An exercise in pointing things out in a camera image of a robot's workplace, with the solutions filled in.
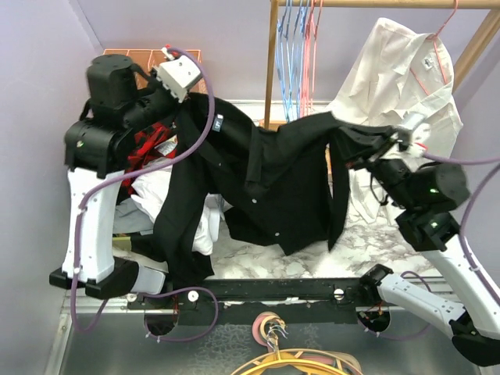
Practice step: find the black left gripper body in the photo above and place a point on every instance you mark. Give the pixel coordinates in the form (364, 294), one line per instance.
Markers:
(152, 106)

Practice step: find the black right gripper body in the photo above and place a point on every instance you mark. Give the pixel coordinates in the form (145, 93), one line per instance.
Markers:
(389, 171)

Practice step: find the black button shirt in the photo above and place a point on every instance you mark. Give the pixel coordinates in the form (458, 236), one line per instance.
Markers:
(281, 187)

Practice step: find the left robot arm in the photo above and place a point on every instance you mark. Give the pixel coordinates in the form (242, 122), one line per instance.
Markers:
(123, 101)

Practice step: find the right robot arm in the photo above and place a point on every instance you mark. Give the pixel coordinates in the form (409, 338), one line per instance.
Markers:
(427, 188)

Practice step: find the red black plaid shirt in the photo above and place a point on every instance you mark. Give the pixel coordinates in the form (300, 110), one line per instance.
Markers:
(155, 142)

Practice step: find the white hanging shirt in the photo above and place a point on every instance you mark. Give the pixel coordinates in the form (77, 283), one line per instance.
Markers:
(394, 74)

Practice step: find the pink hanger bundle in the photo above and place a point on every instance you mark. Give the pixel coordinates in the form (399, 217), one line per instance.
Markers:
(308, 75)

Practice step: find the white crumpled shirt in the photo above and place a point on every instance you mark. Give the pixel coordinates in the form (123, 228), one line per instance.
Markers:
(173, 201)

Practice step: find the pink hanger holding shirt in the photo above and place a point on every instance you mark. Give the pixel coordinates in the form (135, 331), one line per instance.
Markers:
(442, 57)

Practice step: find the blue hanger bundle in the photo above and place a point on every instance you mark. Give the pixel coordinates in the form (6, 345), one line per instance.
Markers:
(289, 56)

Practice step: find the pink hanger pile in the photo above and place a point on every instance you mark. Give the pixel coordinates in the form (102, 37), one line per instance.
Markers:
(269, 327)

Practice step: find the yellow hanger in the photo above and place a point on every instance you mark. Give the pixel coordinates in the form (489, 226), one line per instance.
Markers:
(280, 358)

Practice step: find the peach file organizer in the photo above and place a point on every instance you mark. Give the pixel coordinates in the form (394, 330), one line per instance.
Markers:
(147, 58)

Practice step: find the wooden clothes rack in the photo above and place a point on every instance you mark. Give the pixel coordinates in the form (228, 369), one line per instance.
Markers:
(464, 64)

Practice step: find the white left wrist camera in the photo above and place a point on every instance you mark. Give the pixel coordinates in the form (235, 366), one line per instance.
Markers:
(178, 73)

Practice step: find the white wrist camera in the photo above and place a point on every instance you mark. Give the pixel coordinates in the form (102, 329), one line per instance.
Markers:
(178, 73)
(411, 134)

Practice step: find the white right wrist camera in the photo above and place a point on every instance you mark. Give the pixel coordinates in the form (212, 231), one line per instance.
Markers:
(411, 134)

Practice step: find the black mounting rail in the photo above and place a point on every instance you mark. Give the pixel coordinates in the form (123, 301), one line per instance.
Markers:
(309, 300)

